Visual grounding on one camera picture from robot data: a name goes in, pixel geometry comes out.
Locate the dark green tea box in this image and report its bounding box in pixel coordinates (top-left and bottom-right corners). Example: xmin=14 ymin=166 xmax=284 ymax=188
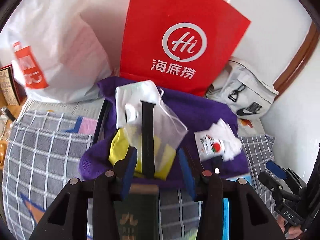
xmin=114 ymin=184 xmax=159 ymax=240

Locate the white sponge block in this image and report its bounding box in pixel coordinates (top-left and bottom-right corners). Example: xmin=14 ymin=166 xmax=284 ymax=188
xmin=209 ymin=118 xmax=242 ymax=162

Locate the yellow Adidas mini bag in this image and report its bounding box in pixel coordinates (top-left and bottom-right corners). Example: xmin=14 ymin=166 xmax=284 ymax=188
xmin=108 ymin=128 xmax=176 ymax=180

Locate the black watch strap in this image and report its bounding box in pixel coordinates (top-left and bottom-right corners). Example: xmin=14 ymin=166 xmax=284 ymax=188
xmin=139 ymin=100 xmax=157 ymax=179

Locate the clear mesh pouch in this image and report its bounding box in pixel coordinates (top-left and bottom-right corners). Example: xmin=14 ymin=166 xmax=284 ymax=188
xmin=124 ymin=91 xmax=188 ymax=178

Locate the fruit print small pouch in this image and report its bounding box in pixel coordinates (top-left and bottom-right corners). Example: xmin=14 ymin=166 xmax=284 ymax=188
xmin=194 ymin=130 xmax=226 ymax=161

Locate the white glove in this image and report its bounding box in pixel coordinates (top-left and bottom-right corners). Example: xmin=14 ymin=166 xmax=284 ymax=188
xmin=115 ymin=80 xmax=161 ymax=128

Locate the person's right hand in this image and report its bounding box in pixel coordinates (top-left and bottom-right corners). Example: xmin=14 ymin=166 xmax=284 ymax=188
xmin=277 ymin=215 xmax=305 ymax=239

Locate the blue tissue pack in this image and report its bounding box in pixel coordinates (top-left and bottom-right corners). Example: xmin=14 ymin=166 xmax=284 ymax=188
xmin=222 ymin=173 xmax=252 ymax=240

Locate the grey checkered cloth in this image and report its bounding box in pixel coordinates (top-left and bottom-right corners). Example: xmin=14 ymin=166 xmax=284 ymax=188
xmin=1 ymin=109 xmax=278 ymax=240

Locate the purple towel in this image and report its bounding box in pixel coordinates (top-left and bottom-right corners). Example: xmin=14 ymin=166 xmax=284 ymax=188
xmin=79 ymin=76 xmax=238 ymax=189

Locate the grey Nike waist bag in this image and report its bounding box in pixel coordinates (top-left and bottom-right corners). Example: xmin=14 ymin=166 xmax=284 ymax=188
xmin=206 ymin=57 xmax=279 ymax=120

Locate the framed picture book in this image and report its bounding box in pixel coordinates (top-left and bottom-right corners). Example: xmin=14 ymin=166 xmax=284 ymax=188
xmin=1 ymin=64 xmax=26 ymax=106

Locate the white Miniso plastic bag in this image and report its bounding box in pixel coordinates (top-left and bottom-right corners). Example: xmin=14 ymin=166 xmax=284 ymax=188
xmin=1 ymin=0 xmax=113 ymax=103

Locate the red Haidilao paper bag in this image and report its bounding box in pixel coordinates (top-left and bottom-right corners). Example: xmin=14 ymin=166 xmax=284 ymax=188
xmin=120 ymin=0 xmax=250 ymax=96

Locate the brown wooden door frame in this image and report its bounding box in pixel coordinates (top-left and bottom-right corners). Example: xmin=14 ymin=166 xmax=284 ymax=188
xmin=272 ymin=21 xmax=320 ymax=102

